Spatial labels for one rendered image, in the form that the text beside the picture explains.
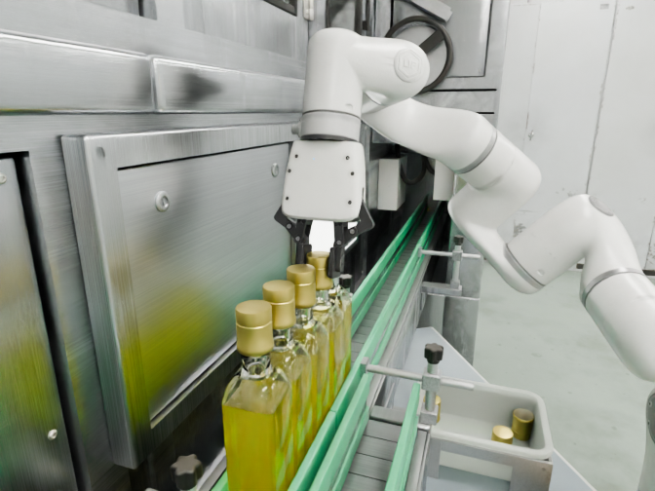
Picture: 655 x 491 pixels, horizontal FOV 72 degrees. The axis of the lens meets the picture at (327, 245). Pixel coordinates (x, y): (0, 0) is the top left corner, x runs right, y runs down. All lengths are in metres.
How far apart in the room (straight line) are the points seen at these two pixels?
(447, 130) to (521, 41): 3.56
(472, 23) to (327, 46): 0.93
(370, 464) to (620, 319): 0.37
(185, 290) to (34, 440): 0.20
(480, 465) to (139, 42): 0.76
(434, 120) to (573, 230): 0.25
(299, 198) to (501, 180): 0.30
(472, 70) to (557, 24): 2.83
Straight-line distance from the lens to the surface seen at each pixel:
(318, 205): 0.56
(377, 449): 0.71
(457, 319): 1.60
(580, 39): 4.28
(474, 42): 1.48
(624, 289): 0.68
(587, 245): 0.73
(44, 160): 0.44
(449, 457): 0.84
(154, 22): 0.56
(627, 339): 0.64
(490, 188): 0.72
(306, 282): 0.52
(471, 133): 0.67
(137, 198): 0.49
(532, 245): 0.73
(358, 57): 0.59
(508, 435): 0.88
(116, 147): 0.46
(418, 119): 0.72
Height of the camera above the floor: 1.34
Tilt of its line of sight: 17 degrees down
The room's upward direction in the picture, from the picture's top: straight up
